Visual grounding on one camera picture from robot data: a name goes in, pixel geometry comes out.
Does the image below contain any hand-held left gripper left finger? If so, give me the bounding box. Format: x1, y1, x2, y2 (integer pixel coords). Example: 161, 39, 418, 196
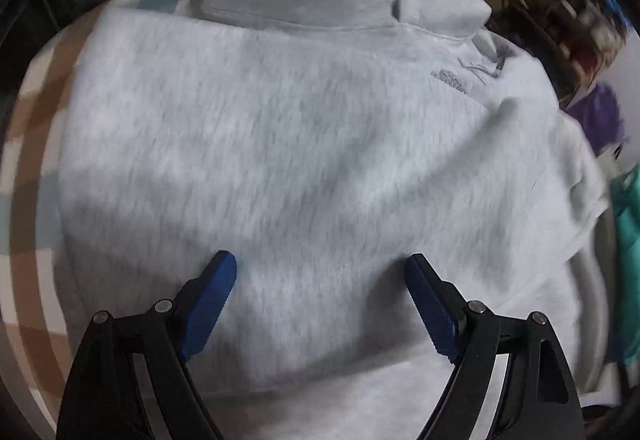
56, 251, 237, 440

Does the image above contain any teal garment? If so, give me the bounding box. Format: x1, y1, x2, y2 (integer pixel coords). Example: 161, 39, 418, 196
610, 167, 640, 371

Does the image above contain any light grey sweatshirt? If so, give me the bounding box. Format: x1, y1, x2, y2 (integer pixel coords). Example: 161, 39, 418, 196
52, 0, 613, 440

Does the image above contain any brown blue checked blanket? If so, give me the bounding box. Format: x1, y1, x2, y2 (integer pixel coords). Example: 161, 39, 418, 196
0, 0, 211, 421

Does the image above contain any wooden shoe rack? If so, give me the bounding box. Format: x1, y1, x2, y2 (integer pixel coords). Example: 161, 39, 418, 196
487, 0, 636, 111

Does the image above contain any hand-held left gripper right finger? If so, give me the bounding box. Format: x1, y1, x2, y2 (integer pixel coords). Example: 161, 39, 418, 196
404, 253, 585, 440

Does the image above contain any purple cloth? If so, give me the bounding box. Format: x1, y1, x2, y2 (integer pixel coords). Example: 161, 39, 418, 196
565, 82, 628, 155

